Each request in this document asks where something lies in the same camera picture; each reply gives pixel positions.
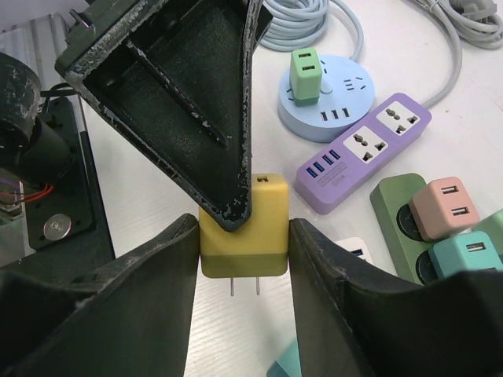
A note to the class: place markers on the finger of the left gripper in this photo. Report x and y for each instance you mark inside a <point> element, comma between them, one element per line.
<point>174,79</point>

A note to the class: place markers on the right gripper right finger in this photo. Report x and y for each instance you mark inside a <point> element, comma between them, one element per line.
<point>354,319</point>

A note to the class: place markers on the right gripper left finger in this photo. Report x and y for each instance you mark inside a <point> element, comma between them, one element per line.
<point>130,317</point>

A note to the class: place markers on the teal charger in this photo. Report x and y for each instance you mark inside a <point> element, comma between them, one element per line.
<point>470,251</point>
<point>288,363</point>

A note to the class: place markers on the yellow charger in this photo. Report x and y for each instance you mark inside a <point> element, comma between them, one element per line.
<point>259,247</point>

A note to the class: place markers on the green charger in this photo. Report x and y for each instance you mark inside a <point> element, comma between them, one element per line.
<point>305,76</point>
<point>492,226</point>

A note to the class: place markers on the pink charger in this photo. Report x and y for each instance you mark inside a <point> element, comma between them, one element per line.
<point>443,208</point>

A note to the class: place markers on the white power strip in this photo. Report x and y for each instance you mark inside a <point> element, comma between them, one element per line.
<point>357,247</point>

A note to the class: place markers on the green power strip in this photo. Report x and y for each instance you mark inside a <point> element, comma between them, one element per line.
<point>408,251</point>

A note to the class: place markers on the purple power strip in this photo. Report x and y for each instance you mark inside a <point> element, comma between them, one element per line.
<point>329,177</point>

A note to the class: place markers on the round blue power strip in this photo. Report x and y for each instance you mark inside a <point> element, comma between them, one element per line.
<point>347,94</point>

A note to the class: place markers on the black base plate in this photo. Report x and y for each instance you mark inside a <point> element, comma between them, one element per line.
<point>68,229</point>

